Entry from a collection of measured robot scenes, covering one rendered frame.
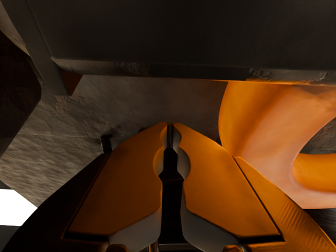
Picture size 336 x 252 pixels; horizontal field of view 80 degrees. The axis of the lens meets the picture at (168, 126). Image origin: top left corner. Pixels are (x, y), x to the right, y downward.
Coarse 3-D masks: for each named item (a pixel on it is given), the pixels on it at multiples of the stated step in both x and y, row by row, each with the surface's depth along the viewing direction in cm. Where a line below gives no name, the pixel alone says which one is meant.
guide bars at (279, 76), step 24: (0, 24) 4; (24, 48) 4; (72, 72) 5; (96, 72) 5; (120, 72) 5; (144, 72) 5; (168, 72) 5; (192, 72) 5; (216, 72) 5; (240, 72) 5; (264, 72) 5; (288, 72) 5; (312, 72) 5
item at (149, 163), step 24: (120, 144) 10; (144, 144) 10; (168, 144) 12; (120, 168) 8; (144, 168) 8; (96, 192) 7; (120, 192) 7; (144, 192) 7; (96, 216) 6; (120, 216) 6; (144, 216) 6; (120, 240) 6; (144, 240) 7
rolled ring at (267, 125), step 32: (224, 96) 10; (256, 96) 7; (288, 96) 7; (320, 96) 7; (224, 128) 10; (256, 128) 8; (288, 128) 8; (320, 128) 8; (256, 160) 10; (288, 160) 10; (320, 160) 15; (288, 192) 13; (320, 192) 13
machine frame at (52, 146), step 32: (32, 64) 16; (64, 96) 19; (96, 96) 18; (128, 96) 18; (160, 96) 18; (192, 96) 18; (32, 128) 22; (64, 128) 22; (96, 128) 22; (128, 128) 22; (192, 128) 21; (0, 160) 39; (32, 160) 39; (64, 160) 38; (32, 192) 51
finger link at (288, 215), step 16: (240, 160) 9; (256, 176) 8; (256, 192) 7; (272, 192) 7; (272, 208) 7; (288, 208) 7; (288, 224) 6; (304, 224) 6; (272, 240) 6; (288, 240) 6; (304, 240) 6; (320, 240) 6
